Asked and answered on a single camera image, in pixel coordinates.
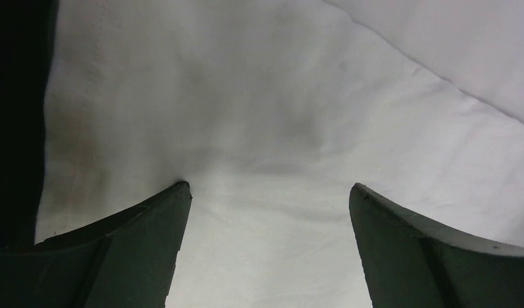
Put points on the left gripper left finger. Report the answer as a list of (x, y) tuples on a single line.
[(124, 260)]

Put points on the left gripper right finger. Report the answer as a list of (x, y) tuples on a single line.
[(410, 260)]

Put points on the white t shirt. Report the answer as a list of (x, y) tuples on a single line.
[(272, 110)]

